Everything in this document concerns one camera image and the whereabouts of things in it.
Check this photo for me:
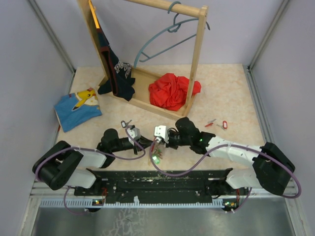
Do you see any grey key organiser plate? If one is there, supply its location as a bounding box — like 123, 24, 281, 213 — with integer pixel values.
148, 144, 161, 164

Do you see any key with green tag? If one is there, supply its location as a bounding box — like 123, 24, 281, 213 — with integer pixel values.
152, 155, 160, 165

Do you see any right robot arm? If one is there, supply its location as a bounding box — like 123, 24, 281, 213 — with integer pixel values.
167, 118, 295, 196

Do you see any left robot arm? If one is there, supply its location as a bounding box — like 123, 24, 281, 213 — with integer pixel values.
32, 125, 153, 195

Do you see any key with grey tag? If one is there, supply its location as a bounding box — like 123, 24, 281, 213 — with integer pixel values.
121, 120, 132, 128

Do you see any key with red tag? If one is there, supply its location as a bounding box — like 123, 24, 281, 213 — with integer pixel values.
217, 120, 228, 130

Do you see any red crumpled cloth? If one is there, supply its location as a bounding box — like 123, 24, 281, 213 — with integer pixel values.
148, 73, 189, 111

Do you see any wooden clothes rack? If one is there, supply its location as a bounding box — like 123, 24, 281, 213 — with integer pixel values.
77, 0, 209, 119

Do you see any blue Pikachu shirt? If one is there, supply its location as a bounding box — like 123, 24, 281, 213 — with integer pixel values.
54, 88, 102, 132

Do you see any navy blue shirt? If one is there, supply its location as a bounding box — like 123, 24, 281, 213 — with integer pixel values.
96, 29, 135, 101

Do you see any teal plastic hanger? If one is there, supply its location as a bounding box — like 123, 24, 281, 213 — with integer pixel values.
133, 0, 211, 68

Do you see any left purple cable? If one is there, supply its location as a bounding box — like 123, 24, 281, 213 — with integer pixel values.
34, 126, 146, 216

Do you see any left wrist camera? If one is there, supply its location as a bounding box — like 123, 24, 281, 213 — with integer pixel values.
127, 125, 141, 142

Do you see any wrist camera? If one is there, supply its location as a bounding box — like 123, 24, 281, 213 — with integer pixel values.
127, 125, 141, 142
154, 125, 169, 143

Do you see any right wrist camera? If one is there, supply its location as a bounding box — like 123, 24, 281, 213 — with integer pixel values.
154, 125, 169, 143

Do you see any key with red handle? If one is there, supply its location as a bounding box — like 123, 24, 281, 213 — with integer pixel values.
205, 119, 216, 127

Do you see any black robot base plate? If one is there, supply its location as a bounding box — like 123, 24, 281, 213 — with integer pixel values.
74, 169, 248, 204

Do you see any grey slotted cable duct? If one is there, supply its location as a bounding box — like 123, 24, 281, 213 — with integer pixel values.
39, 198, 243, 209

